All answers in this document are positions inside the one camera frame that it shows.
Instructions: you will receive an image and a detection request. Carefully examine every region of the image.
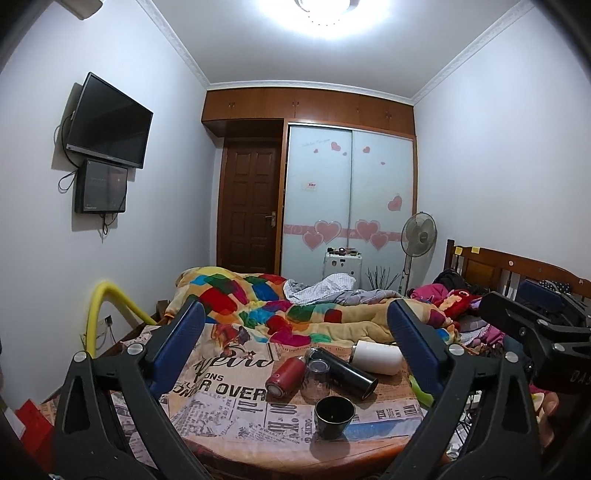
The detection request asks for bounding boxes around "wooden bed headboard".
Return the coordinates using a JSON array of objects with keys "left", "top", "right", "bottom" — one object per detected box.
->
[{"left": 443, "top": 239, "right": 591, "bottom": 308}]

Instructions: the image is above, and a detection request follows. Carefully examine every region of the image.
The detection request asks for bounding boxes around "clear glass cup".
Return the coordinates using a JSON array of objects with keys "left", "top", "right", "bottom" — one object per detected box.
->
[{"left": 300, "top": 357, "right": 331, "bottom": 403}]

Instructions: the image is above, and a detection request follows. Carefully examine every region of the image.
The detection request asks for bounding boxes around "yellow padded rail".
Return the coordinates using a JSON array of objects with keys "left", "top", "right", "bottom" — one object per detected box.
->
[{"left": 82, "top": 280, "right": 158, "bottom": 358}]

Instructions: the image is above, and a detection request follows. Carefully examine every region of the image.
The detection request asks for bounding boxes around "red plush toy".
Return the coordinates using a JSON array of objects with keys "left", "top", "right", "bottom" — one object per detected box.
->
[{"left": 441, "top": 288, "right": 483, "bottom": 320}]

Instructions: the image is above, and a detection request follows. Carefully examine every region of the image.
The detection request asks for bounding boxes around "grey checked cloth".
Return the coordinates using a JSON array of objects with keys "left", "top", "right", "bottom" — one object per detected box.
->
[{"left": 283, "top": 272, "right": 403, "bottom": 306}]

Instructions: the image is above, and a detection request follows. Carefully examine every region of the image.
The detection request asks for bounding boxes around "pink clothing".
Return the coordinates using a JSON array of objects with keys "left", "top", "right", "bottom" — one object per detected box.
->
[{"left": 410, "top": 282, "right": 450, "bottom": 306}]

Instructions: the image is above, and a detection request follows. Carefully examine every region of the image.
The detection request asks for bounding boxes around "standing fan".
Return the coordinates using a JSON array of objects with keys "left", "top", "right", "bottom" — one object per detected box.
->
[{"left": 400, "top": 212, "right": 438, "bottom": 296}]

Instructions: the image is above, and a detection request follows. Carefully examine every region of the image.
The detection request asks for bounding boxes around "dark blue bag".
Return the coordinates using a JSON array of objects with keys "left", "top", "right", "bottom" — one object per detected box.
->
[{"left": 514, "top": 279, "right": 566, "bottom": 308}]

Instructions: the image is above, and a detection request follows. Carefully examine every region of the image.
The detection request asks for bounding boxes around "white air conditioner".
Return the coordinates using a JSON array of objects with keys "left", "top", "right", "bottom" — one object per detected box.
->
[{"left": 54, "top": 0, "right": 105, "bottom": 21}]

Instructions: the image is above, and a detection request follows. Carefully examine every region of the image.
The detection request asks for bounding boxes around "round ceiling lamp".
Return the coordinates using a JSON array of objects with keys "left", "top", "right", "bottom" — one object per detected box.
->
[{"left": 259, "top": 0, "right": 398, "bottom": 40}]

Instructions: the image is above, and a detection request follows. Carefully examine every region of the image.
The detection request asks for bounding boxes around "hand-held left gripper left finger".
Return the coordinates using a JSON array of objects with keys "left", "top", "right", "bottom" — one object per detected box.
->
[{"left": 53, "top": 298, "right": 218, "bottom": 480}]

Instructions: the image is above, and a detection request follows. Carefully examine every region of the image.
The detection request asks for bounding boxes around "black thermos bottle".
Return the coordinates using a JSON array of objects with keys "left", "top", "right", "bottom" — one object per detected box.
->
[{"left": 304, "top": 346, "right": 380, "bottom": 402}]

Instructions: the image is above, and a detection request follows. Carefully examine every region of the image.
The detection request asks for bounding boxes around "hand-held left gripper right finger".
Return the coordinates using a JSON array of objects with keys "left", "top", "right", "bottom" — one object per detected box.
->
[{"left": 383, "top": 298, "right": 544, "bottom": 480}]

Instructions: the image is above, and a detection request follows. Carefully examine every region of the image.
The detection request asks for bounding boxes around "sliding wardrobe with hearts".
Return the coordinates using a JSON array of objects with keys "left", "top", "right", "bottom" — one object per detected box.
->
[{"left": 280, "top": 123, "right": 416, "bottom": 296}]

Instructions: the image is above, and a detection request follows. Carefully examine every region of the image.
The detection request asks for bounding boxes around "black wall cable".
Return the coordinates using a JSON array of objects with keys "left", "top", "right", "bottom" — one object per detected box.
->
[{"left": 52, "top": 111, "right": 86, "bottom": 193}]

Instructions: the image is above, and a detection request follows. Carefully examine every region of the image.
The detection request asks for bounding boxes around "small white appliance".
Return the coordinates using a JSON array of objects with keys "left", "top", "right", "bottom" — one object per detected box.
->
[{"left": 322, "top": 248, "right": 363, "bottom": 283}]

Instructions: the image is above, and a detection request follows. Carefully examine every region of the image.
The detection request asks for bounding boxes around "wall-mounted black television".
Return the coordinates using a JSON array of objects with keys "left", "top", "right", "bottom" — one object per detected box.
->
[{"left": 64, "top": 72, "right": 154, "bottom": 169}]

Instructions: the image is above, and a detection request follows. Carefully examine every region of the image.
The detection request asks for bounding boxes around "person's right hand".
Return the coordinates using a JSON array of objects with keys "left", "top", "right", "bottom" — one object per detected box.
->
[{"left": 536, "top": 392, "right": 560, "bottom": 449}]

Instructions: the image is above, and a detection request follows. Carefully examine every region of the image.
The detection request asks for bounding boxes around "small black wall monitor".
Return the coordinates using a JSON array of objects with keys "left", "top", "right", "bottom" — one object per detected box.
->
[{"left": 74, "top": 158, "right": 129, "bottom": 214}]

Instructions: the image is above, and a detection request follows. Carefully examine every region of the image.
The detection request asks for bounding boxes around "wooden overhead cabinet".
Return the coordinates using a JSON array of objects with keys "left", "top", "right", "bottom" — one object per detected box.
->
[{"left": 202, "top": 87, "right": 417, "bottom": 138}]

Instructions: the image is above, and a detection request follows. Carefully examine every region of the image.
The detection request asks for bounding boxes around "white thermos bottle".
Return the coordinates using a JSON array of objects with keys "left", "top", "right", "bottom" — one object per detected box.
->
[{"left": 349, "top": 340, "right": 405, "bottom": 376}]

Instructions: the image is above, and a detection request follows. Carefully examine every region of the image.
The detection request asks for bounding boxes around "red thermos bottle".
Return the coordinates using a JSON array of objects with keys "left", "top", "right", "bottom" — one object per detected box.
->
[{"left": 265, "top": 356, "right": 308, "bottom": 399}]

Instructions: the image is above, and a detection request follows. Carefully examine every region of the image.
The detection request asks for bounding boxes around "green object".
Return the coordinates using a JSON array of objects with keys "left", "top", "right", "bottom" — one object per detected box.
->
[{"left": 408, "top": 374, "right": 435, "bottom": 408}]

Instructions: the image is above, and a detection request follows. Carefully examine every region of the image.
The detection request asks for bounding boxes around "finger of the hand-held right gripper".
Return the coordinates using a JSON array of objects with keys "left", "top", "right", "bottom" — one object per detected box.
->
[{"left": 479, "top": 291, "right": 563, "bottom": 352}]

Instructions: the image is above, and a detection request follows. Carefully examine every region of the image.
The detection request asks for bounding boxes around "red box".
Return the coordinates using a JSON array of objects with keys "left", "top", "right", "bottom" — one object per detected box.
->
[{"left": 13, "top": 399, "right": 55, "bottom": 440}]

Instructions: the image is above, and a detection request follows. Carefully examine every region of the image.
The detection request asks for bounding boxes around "black cup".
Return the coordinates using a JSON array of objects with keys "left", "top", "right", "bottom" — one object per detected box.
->
[{"left": 314, "top": 395, "right": 356, "bottom": 439}]

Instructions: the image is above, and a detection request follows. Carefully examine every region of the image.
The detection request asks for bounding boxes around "colourful patchwork blanket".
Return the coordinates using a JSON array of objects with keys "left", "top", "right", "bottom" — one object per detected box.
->
[{"left": 164, "top": 266, "right": 462, "bottom": 348}]

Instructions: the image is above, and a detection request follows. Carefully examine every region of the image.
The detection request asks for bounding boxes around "brown wooden door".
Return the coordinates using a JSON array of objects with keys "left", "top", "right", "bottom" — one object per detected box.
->
[{"left": 217, "top": 137, "right": 283, "bottom": 276}]

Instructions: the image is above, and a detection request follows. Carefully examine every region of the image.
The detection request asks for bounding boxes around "dark spiky plant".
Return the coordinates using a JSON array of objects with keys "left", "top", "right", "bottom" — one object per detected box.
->
[{"left": 366, "top": 265, "right": 402, "bottom": 292}]

